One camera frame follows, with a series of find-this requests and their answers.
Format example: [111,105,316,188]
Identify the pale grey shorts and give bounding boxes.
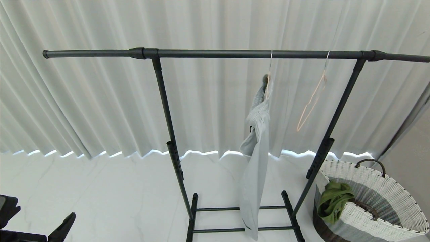
[239,74,273,241]

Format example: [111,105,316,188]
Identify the white laundry basket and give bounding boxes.
[312,159,430,242]

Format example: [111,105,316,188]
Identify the green garment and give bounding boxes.
[317,180,355,225]

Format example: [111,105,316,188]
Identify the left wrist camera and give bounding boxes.
[0,194,21,229]

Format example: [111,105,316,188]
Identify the pink clothes hanger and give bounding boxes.
[296,50,331,132]
[264,50,273,101]

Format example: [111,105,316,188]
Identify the black clothes rack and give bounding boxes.
[43,47,430,242]

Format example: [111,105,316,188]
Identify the white curtain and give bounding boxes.
[0,0,430,160]

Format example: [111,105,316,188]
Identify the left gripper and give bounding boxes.
[0,212,76,242]

